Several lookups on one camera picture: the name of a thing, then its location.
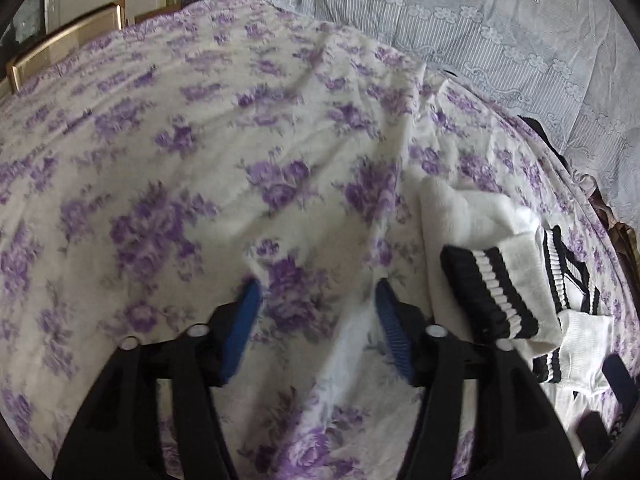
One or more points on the gold wooden frame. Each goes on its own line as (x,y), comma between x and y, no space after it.
(60,42)

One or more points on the white knitted sweater black stripes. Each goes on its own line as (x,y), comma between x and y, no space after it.
(470,230)

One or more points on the white lace cover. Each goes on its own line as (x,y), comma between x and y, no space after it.
(500,25)

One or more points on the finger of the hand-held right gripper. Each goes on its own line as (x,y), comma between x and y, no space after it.
(592,432)
(620,377)

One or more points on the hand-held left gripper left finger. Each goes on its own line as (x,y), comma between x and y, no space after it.
(243,327)

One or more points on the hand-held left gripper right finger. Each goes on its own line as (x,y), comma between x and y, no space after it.
(395,330)

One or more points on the purple floral bedsheet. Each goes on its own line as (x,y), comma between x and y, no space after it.
(200,170)

